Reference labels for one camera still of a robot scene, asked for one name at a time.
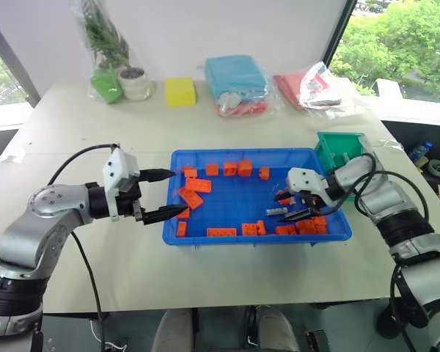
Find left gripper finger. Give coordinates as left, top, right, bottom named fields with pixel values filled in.
left=142, top=204, right=190, bottom=226
left=138, top=167, right=177, bottom=183

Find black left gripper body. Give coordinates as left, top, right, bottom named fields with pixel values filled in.
left=115, top=174, right=147, bottom=225

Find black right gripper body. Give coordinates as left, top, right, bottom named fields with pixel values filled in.
left=301, top=189, right=323, bottom=216

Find blue plastic bin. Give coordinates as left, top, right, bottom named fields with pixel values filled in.
left=162, top=147, right=354, bottom=248

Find green plastic bin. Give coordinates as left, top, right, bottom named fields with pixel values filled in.
left=313, top=131, right=381, bottom=203

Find yellow block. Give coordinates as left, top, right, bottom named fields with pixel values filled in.
left=164, top=76, right=198, bottom=109

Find white plant pot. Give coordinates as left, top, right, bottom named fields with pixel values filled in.
left=116, top=66, right=150, bottom=101

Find red items in plastic bag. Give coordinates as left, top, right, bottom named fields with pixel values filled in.
left=214, top=92, right=269, bottom=118

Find green bagged item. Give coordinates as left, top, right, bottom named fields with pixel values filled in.
left=89, top=65, right=124, bottom=105

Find red cloth in plastic bag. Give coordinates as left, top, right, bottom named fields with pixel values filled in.
left=272, top=61, right=355, bottom=119

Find grey rounded shape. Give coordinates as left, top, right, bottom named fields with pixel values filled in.
left=152, top=307, right=194, bottom=352
left=254, top=305, right=301, bottom=352

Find clear water bottle blue cap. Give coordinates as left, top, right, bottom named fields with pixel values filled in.
left=408, top=140, right=435, bottom=161

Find blue cloth in plastic bag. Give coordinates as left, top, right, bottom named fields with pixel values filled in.
left=204, top=54, right=269, bottom=103

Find white box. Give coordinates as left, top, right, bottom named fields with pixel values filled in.
left=375, top=78, right=406, bottom=100

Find black round base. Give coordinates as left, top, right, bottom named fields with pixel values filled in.
left=375, top=305, right=408, bottom=339

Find green plant in plastic bag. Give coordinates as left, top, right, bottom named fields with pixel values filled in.
left=71, top=0, right=132, bottom=76

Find dark window pillar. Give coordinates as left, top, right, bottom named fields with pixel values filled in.
left=321, top=0, right=359, bottom=70
left=0, top=7, right=42, bottom=108

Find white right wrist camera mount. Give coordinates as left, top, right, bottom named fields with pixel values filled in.
left=285, top=166, right=335, bottom=207

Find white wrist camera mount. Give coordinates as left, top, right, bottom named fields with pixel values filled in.
left=101, top=146, right=141, bottom=223
left=285, top=166, right=335, bottom=207

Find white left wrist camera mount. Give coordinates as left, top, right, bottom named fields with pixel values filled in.
left=101, top=146, right=141, bottom=223

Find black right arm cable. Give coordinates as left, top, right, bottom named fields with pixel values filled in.
left=329, top=153, right=428, bottom=352

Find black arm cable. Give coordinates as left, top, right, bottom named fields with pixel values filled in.
left=46, top=143, right=109, bottom=352
left=329, top=153, right=428, bottom=352

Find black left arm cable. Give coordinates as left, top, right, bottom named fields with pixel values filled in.
left=46, top=143, right=109, bottom=352

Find thin white wire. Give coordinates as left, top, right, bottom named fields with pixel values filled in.
left=89, top=318, right=128, bottom=352

